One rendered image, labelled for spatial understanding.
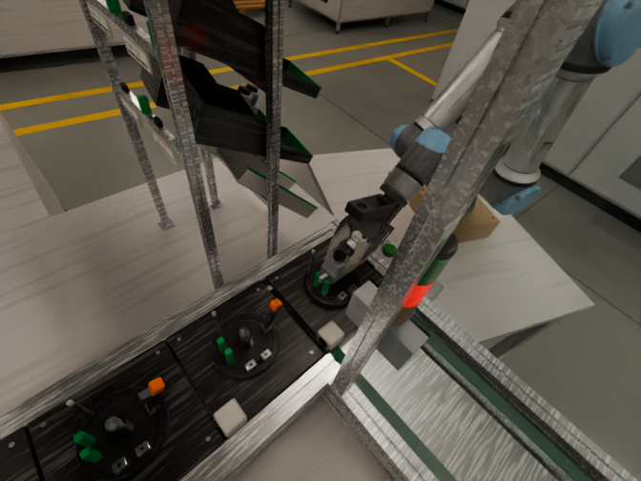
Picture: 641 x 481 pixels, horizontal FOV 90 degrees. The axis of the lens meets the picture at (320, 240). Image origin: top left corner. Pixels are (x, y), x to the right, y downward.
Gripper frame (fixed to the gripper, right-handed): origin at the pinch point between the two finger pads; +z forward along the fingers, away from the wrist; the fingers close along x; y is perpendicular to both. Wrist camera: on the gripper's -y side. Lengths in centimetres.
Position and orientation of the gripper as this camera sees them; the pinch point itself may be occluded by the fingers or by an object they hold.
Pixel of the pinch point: (337, 261)
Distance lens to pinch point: 73.3
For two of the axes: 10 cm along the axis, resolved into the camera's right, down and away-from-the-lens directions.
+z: -6.0, 7.8, 2.0
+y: 4.5, 1.2, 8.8
